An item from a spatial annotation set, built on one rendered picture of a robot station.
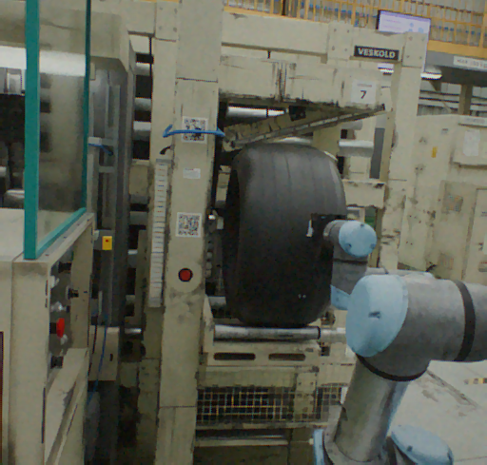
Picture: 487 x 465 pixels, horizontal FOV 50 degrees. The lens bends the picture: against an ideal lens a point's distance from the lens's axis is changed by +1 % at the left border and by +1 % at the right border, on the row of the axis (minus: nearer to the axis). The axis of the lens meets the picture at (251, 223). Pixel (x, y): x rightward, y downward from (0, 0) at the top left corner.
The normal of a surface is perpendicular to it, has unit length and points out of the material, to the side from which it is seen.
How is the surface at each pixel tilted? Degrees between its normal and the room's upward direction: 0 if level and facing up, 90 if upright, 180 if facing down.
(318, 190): 54
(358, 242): 83
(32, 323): 90
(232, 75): 90
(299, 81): 90
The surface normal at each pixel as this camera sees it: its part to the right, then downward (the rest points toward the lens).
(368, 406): -0.50, 0.50
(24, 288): 0.16, 0.16
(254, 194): -0.53, -0.33
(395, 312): 0.00, -0.22
